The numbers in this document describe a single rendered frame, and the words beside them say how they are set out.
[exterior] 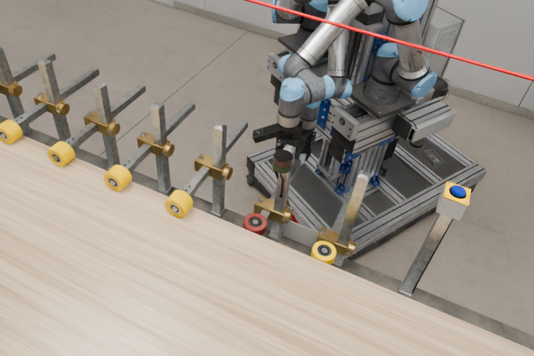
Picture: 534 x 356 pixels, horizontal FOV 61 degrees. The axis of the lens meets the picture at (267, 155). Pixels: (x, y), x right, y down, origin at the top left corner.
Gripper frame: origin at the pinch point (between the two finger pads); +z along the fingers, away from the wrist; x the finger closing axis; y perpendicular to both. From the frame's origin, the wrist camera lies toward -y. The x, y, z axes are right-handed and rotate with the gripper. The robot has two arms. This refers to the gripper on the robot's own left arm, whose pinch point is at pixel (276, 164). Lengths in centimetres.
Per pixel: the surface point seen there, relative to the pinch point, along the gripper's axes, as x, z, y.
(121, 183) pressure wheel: -14, 3, -52
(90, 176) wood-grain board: -8, 9, -66
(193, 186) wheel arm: -12.1, 2.9, -27.5
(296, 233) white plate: -10.2, 24.3, 10.9
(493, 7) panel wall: 219, 20, 152
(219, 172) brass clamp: -4.0, 3.1, -19.7
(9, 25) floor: 251, 98, -251
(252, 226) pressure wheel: -21.9, 8.6, -5.8
